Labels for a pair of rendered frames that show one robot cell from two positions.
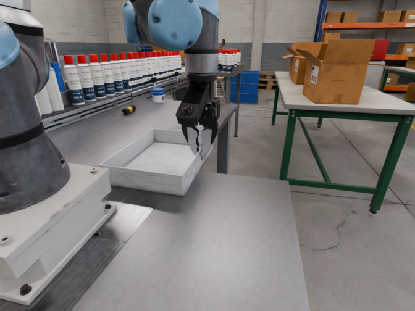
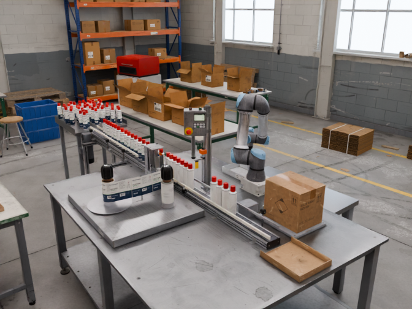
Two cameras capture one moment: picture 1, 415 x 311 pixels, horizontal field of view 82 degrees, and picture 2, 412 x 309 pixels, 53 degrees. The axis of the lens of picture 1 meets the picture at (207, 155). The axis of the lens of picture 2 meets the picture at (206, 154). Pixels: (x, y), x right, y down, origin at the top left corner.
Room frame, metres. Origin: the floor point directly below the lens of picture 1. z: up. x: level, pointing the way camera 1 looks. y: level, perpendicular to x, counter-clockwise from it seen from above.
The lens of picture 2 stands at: (-1.16, 2.88, 2.19)
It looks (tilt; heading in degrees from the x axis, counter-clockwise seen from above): 20 degrees down; 307
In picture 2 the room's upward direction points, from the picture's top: straight up
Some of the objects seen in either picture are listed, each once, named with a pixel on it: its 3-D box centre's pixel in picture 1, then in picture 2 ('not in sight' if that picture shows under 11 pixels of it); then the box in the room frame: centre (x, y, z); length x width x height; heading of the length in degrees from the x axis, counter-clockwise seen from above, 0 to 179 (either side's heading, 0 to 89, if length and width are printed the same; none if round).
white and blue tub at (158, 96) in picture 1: (158, 95); not in sight; (1.37, 0.28, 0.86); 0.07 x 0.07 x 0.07
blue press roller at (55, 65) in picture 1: (58, 81); not in sight; (1.05, 0.63, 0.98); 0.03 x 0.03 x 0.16
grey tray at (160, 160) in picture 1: (165, 155); (241, 171); (0.58, 0.11, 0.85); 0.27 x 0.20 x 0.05; 165
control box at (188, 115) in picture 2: not in sight; (195, 122); (0.68, 0.61, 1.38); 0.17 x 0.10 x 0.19; 38
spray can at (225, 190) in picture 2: not in sight; (225, 197); (0.25, 0.83, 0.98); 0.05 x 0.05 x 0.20
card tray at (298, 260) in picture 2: not in sight; (295, 257); (-0.35, 1.00, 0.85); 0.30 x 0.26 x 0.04; 163
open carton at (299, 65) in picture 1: (309, 62); (162, 103); (2.54, -1.01, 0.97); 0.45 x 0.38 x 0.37; 80
